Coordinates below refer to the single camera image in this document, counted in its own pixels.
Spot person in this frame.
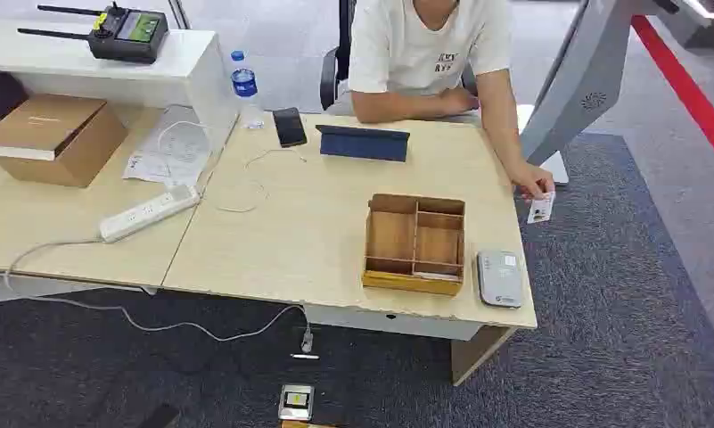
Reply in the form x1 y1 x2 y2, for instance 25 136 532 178
348 0 556 201

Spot white card with printed face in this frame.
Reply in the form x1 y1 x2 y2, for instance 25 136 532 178
526 190 557 226

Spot person's right hand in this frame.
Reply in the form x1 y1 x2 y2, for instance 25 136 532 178
439 86 481 116

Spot white raised shelf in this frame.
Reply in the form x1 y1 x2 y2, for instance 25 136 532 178
0 19 241 156

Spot white power strip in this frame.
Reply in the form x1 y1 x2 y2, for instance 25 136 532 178
99 185 201 244

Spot grey card reader device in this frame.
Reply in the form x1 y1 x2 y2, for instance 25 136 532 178
475 250 523 309

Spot clear water bottle blue label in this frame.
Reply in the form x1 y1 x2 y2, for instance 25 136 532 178
230 50 266 130

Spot person's left hand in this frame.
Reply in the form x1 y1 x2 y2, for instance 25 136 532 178
508 160 556 201

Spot grey kiosk stand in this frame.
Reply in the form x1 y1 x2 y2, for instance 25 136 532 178
519 0 683 185

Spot black smartphone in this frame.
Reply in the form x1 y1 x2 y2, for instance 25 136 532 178
272 106 308 149

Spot white paper sheets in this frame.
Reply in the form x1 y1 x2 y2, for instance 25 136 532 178
122 104 213 189

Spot black remote controller with antennas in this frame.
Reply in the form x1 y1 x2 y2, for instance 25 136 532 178
17 1 170 65

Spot wooden card box with compartments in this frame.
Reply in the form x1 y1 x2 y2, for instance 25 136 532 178
361 193 467 297

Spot brown cardboard box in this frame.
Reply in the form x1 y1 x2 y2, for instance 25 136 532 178
0 93 128 189

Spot thin white charging cable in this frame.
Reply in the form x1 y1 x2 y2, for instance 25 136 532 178
214 147 308 214

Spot dark blue tablet case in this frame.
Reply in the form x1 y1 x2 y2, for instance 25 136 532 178
316 124 412 163

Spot white power strip cable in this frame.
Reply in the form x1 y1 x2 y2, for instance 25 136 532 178
3 237 312 344

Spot small silver device on floor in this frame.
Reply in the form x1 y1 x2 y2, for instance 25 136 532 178
277 383 316 423

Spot black office chair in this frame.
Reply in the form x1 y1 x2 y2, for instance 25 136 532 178
319 0 479 112

